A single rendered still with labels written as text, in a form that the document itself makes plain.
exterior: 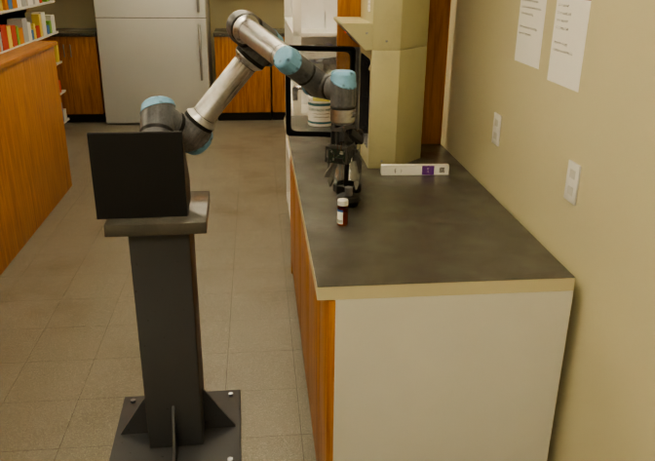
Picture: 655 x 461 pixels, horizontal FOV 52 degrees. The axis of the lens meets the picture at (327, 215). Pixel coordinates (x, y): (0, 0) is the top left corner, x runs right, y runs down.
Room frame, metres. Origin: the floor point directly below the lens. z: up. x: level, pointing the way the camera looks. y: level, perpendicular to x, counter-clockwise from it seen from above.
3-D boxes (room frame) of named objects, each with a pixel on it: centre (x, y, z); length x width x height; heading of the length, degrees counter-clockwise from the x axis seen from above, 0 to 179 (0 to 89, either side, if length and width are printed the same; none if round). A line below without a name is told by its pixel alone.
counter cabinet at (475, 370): (2.62, -0.23, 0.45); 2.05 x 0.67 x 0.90; 6
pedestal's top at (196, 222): (2.15, 0.57, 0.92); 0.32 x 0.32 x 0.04; 8
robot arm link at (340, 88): (1.99, -0.04, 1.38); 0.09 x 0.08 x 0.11; 43
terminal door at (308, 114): (2.95, 0.04, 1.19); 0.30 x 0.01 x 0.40; 87
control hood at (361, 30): (2.78, -0.09, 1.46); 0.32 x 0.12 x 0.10; 6
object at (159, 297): (2.15, 0.57, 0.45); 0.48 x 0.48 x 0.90; 8
